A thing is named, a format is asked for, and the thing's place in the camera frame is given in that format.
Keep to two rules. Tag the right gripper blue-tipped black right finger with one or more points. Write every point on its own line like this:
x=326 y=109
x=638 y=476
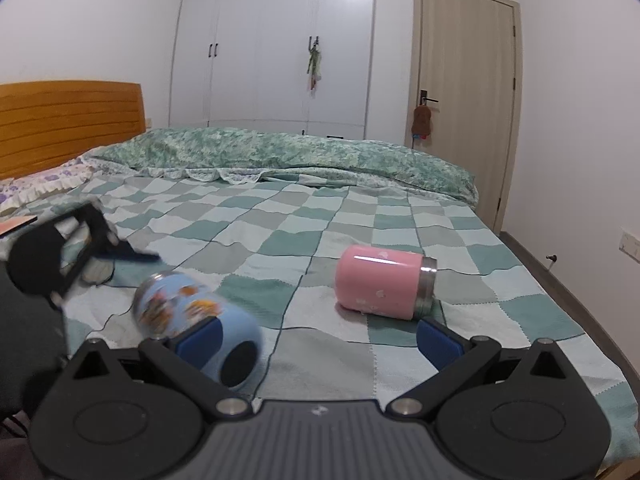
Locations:
x=460 y=363

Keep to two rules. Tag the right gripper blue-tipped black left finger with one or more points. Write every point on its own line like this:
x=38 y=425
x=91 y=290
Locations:
x=207 y=363

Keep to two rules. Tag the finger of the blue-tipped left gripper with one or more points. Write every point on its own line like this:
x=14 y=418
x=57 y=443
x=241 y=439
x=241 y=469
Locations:
x=122 y=253

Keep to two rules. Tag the blue cartoon sticker cup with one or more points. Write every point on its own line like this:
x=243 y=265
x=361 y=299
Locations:
x=167 y=304

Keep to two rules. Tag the pink steel-rimmed cup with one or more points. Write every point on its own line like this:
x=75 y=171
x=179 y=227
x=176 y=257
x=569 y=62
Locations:
x=385 y=282

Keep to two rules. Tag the orange flat book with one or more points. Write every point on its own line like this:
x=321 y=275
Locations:
x=11 y=225

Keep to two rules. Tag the purple floral pillow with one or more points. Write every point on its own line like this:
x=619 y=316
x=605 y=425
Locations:
x=17 y=192

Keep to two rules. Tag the checkered green bed blanket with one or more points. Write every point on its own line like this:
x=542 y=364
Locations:
x=272 y=248

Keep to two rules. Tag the green floral duvet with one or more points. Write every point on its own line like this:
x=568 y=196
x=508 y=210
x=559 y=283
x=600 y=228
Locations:
x=248 y=156

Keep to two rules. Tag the orange wooden headboard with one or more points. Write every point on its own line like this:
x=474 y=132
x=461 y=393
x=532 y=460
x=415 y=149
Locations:
x=46 y=123

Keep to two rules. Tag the white built-in wardrobe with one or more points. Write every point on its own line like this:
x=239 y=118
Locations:
x=243 y=64

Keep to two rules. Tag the green hanging ornament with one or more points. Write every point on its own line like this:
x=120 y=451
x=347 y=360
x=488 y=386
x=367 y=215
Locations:
x=313 y=67

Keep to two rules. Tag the beige wooden door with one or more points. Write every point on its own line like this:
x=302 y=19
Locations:
x=468 y=54

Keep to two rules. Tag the white wall socket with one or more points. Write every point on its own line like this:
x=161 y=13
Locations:
x=630 y=246

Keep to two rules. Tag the black door handle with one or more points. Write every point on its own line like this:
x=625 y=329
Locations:
x=425 y=99

